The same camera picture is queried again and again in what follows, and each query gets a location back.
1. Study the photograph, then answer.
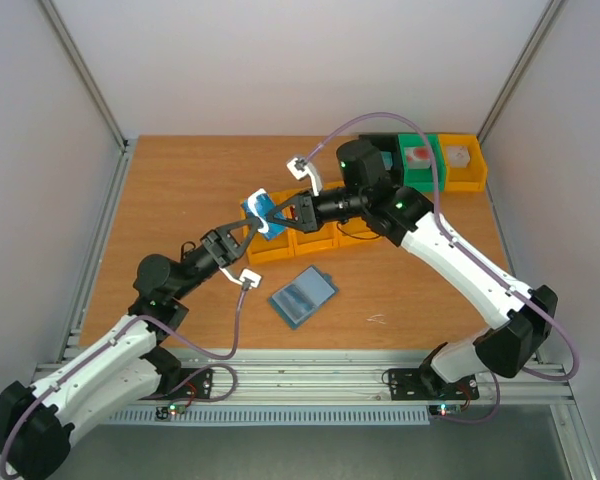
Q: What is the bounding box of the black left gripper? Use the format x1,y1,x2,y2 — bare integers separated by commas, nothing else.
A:
171,216,261,300

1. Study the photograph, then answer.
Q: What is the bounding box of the blue VIP card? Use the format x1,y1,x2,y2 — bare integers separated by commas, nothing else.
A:
242,188,285,241

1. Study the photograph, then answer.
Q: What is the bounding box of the teal leather card holder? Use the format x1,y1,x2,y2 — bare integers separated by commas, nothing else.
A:
268,265,339,330

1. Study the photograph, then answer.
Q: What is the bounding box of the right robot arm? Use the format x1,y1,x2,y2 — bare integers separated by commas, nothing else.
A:
266,139,557,399

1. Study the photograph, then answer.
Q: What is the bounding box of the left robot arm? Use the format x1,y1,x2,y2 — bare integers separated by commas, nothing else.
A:
0,217,261,479

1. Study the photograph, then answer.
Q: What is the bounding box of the teal card deck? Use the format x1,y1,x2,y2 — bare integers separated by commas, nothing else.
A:
381,152,393,171

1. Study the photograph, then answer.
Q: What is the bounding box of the red spot card deck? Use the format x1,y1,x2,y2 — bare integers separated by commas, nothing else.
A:
404,146,434,170

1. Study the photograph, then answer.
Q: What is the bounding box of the white card deck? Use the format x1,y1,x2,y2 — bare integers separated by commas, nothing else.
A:
445,145,471,169

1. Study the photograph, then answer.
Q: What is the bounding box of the middle yellow bin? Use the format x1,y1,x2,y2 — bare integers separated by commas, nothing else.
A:
275,189,333,256

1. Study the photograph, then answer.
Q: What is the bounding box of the left yellow bin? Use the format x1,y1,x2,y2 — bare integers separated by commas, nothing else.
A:
240,188,294,265

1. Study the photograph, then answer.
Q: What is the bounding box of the right yellow bin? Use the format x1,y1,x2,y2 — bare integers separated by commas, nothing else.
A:
324,182,384,249

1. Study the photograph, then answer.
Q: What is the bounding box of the black storage bin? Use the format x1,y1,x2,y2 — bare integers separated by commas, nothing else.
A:
358,133,405,186

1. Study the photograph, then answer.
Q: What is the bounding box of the green storage bin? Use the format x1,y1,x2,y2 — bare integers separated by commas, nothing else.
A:
398,133,446,193

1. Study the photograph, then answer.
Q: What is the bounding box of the far yellow storage bin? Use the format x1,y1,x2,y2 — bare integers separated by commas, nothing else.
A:
438,134,488,193

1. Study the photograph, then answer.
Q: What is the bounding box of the left small circuit board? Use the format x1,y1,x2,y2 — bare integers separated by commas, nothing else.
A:
155,404,187,421

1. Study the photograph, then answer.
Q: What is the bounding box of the small circuit board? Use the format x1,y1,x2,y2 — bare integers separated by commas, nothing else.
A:
155,404,187,421
428,403,463,418

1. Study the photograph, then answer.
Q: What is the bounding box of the right small circuit board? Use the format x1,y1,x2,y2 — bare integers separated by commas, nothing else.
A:
428,403,463,418

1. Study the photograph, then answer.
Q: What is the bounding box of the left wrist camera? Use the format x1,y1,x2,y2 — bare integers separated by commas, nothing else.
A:
220,268,262,291

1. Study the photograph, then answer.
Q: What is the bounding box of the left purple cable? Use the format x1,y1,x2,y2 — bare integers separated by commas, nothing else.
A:
0,287,249,480

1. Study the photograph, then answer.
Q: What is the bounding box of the purple cable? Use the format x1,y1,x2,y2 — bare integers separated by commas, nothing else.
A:
0,287,249,480
299,112,580,425

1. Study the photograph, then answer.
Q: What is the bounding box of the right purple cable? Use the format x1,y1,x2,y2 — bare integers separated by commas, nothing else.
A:
299,112,580,425

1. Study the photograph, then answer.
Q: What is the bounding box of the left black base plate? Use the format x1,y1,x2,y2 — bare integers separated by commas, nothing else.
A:
145,368,214,401

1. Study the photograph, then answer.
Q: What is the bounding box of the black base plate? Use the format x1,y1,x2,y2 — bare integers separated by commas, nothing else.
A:
145,368,214,401
381,368,480,402

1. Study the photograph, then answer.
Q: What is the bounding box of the grey slotted cable duct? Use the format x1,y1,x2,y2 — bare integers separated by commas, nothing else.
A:
105,405,430,428

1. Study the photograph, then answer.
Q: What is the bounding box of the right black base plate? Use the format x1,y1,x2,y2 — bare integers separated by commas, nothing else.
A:
381,368,480,402

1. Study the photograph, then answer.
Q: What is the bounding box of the aluminium rail frame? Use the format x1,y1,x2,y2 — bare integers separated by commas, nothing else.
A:
0,134,600,480

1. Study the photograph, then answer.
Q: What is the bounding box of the left corner aluminium post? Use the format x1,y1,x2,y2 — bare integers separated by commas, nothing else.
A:
37,0,128,151

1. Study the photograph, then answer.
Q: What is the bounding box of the corner aluminium post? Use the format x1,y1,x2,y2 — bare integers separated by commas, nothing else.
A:
37,0,128,151
477,0,568,144

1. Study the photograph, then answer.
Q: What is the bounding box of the right corner aluminium post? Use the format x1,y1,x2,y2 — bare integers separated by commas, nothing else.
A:
477,0,568,144

